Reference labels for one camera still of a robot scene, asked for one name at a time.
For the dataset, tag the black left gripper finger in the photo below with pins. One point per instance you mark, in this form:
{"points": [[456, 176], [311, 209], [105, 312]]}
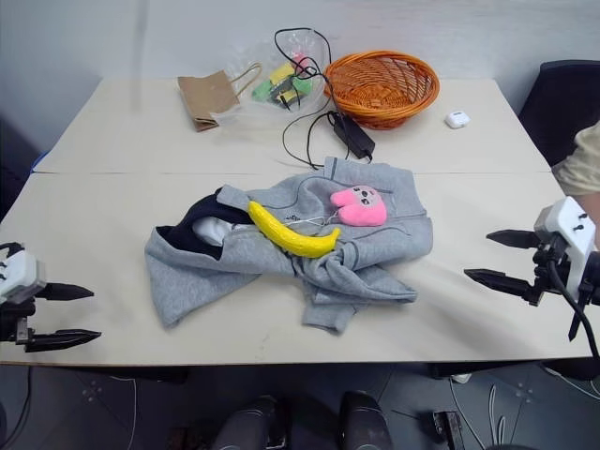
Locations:
{"points": [[65, 292], [61, 338]]}

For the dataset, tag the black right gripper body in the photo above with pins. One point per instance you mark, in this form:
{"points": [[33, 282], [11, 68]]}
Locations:
{"points": [[553, 267]]}

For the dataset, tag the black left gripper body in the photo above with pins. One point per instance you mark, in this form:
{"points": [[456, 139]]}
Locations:
{"points": [[19, 319]]}

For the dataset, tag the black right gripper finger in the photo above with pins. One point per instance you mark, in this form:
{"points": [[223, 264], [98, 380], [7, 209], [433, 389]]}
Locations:
{"points": [[506, 282], [515, 238]]}

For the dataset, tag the white power strip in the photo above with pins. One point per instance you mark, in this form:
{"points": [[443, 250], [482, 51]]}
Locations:
{"points": [[460, 377]]}

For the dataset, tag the white earbuds case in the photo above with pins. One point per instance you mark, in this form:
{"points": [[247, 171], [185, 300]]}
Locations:
{"points": [[457, 119]]}

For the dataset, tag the black office chair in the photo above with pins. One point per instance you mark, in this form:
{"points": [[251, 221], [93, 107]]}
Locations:
{"points": [[558, 108]]}

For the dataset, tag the gray zip-up hoodie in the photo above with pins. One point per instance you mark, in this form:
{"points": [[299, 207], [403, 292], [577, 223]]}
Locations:
{"points": [[375, 234]]}

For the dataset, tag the black box on floor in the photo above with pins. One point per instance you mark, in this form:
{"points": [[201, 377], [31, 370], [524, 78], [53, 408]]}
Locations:
{"points": [[448, 429]]}

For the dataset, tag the pink plush toy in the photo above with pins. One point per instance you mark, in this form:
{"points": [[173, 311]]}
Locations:
{"points": [[358, 207]]}

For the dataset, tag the black power adapter brick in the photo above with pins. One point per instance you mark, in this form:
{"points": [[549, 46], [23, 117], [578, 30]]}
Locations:
{"points": [[354, 133]]}

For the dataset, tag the dark rounded shape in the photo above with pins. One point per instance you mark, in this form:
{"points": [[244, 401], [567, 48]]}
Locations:
{"points": [[253, 424], [365, 422]]}

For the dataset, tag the orange wicker basket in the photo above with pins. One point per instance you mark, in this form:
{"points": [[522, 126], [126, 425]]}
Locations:
{"points": [[382, 86]]}

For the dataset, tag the yellow toy banana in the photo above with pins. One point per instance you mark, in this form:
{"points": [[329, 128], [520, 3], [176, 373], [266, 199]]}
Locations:
{"points": [[290, 239]]}

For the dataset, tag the brown paper bag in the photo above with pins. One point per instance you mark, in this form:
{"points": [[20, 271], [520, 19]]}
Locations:
{"points": [[206, 98]]}

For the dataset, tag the green toy block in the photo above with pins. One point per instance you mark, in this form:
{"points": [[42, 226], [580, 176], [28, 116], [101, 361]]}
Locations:
{"points": [[304, 84], [262, 90]]}

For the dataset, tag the pink toy in bag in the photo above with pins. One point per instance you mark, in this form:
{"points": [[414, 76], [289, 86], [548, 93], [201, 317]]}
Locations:
{"points": [[301, 62]]}

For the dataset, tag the yellow toy block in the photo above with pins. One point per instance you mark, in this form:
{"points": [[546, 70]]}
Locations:
{"points": [[280, 73]]}

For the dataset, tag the clear plastic bag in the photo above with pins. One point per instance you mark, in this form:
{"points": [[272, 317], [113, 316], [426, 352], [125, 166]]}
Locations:
{"points": [[262, 70]]}

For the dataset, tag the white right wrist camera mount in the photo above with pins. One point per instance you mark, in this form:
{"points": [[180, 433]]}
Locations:
{"points": [[569, 225]]}

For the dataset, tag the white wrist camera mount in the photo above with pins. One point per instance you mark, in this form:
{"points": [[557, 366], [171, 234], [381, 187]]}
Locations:
{"points": [[569, 225], [19, 272]]}

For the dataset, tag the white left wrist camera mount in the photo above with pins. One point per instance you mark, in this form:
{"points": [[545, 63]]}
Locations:
{"points": [[19, 272]]}

